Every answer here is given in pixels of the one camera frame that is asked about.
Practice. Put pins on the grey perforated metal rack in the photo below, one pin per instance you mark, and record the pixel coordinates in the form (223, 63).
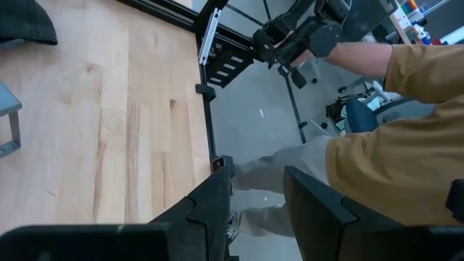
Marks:
(15, 127)

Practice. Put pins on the person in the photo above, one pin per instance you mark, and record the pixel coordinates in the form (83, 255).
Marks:
(398, 163)

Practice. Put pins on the shelf with coloured items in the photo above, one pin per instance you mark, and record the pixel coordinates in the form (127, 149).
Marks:
(409, 14)

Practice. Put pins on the person's hand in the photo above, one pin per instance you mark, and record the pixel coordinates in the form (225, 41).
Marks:
(284, 40)

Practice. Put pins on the blue chair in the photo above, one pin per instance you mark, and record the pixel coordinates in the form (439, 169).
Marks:
(360, 117)

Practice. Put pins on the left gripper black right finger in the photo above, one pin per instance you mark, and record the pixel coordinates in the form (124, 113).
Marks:
(315, 217)

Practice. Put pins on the black tripod stand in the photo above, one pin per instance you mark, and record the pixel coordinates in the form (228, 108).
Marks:
(294, 108)

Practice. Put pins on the person's forearm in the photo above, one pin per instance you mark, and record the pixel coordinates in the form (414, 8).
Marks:
(359, 58)

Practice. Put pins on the white strip on frame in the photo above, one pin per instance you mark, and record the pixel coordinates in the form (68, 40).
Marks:
(209, 36)

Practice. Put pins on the dark grey baseball cap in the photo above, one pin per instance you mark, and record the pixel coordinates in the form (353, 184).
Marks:
(25, 18)

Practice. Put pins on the black frame bracket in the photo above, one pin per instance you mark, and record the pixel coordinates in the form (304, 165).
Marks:
(205, 92)

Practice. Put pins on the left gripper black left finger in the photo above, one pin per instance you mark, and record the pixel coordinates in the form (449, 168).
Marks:
(203, 224)

